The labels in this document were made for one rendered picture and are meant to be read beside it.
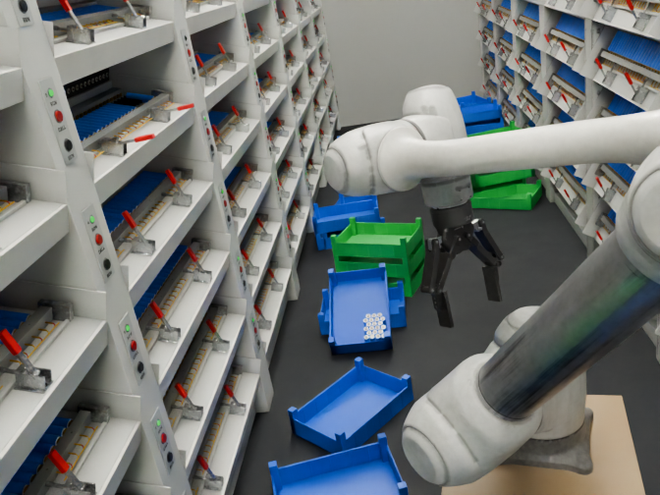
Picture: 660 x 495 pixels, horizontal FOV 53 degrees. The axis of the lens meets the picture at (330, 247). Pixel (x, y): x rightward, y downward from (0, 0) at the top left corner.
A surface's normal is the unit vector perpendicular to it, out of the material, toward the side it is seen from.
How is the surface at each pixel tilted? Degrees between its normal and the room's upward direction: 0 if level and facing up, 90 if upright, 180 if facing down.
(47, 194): 90
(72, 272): 90
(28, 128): 90
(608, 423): 1
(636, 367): 0
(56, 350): 16
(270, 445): 0
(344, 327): 27
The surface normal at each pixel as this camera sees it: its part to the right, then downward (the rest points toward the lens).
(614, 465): -0.15, -0.92
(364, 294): -0.18, -0.63
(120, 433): 0.11, -0.90
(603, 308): -0.61, 0.52
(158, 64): -0.07, 0.40
